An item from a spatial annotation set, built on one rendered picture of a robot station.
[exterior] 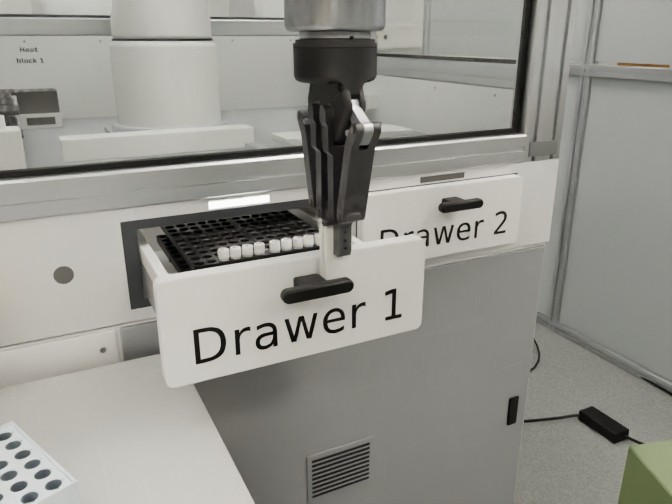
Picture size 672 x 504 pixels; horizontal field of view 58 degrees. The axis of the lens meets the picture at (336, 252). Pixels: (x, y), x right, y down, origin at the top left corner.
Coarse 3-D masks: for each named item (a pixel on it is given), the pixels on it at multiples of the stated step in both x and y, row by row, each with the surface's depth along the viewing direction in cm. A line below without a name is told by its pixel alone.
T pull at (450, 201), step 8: (448, 200) 88; (456, 200) 88; (464, 200) 87; (472, 200) 87; (480, 200) 88; (440, 208) 85; (448, 208) 86; (456, 208) 86; (464, 208) 87; (472, 208) 88
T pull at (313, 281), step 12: (300, 276) 60; (312, 276) 60; (288, 288) 57; (300, 288) 57; (312, 288) 57; (324, 288) 58; (336, 288) 58; (348, 288) 59; (288, 300) 56; (300, 300) 57
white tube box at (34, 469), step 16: (0, 432) 55; (16, 432) 55; (0, 448) 53; (16, 448) 53; (32, 448) 53; (0, 464) 52; (16, 464) 51; (32, 464) 52; (48, 464) 51; (0, 480) 49; (16, 480) 49; (32, 480) 49; (48, 480) 49; (64, 480) 49; (0, 496) 48; (16, 496) 47; (32, 496) 48; (48, 496) 47; (64, 496) 48
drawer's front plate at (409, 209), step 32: (384, 192) 85; (416, 192) 87; (448, 192) 89; (480, 192) 92; (512, 192) 95; (384, 224) 86; (416, 224) 88; (448, 224) 91; (480, 224) 94; (512, 224) 97
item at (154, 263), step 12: (300, 216) 89; (312, 216) 86; (156, 228) 88; (144, 240) 76; (156, 240) 89; (144, 252) 72; (156, 252) 89; (144, 264) 72; (156, 264) 68; (168, 264) 84; (144, 276) 72; (156, 276) 65; (144, 288) 74
